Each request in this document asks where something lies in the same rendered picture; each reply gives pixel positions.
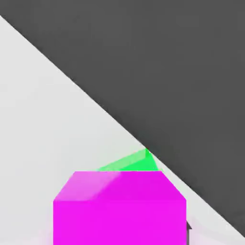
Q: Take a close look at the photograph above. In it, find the small magenta cube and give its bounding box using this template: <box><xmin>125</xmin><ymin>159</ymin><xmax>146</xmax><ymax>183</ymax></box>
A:
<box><xmin>53</xmin><ymin>170</ymin><xmax>187</xmax><ymax>245</ymax></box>

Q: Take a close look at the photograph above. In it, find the small green cube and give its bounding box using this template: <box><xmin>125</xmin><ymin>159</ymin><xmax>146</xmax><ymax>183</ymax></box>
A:
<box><xmin>98</xmin><ymin>148</ymin><xmax>163</xmax><ymax>172</ymax></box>

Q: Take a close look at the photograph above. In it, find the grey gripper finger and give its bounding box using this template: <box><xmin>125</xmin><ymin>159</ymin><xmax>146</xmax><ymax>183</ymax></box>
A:
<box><xmin>186</xmin><ymin>220</ymin><xmax>203</xmax><ymax>245</ymax></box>

